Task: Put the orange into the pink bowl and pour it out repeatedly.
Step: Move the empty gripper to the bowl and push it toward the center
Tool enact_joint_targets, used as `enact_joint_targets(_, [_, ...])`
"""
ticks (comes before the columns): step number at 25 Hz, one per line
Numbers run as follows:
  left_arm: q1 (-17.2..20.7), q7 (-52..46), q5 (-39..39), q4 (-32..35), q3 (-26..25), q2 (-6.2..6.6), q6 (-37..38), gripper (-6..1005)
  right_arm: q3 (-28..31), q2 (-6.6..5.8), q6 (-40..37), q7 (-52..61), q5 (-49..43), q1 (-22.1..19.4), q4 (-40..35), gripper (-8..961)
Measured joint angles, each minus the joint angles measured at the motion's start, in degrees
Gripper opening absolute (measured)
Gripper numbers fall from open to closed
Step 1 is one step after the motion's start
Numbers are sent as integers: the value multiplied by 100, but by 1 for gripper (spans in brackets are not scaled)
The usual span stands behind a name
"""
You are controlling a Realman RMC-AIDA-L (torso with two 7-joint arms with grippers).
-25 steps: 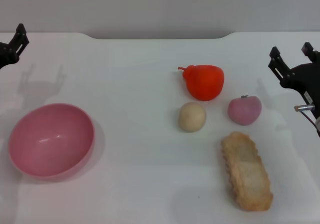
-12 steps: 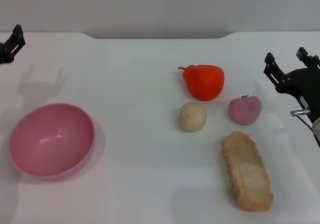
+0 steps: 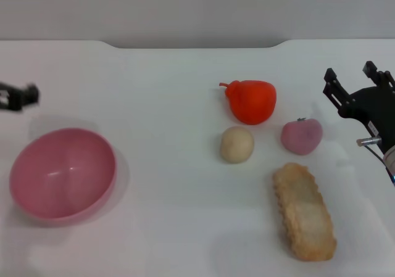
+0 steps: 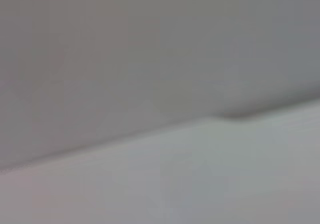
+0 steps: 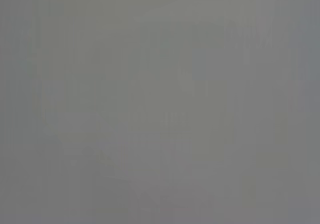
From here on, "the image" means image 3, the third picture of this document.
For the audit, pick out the pink toy peach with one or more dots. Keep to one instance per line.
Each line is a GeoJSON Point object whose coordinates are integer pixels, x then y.
{"type": "Point", "coordinates": [301, 136]}

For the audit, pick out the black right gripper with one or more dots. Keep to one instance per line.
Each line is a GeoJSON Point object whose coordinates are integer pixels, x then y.
{"type": "Point", "coordinates": [373, 104]}

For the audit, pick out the pink plastic bowl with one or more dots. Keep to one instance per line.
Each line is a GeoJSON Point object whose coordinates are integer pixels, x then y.
{"type": "Point", "coordinates": [61, 178]}

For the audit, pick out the golden toast slice toy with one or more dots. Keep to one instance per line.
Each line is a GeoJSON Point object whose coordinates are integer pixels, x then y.
{"type": "Point", "coordinates": [304, 212]}

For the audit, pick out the beige round toy bun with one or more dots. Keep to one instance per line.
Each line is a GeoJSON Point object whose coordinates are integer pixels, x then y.
{"type": "Point", "coordinates": [237, 145]}

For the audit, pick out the orange toy fruit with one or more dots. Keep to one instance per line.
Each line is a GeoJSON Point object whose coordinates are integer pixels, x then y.
{"type": "Point", "coordinates": [253, 101]}

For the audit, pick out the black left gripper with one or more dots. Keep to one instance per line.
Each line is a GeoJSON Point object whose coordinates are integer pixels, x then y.
{"type": "Point", "coordinates": [10, 98]}

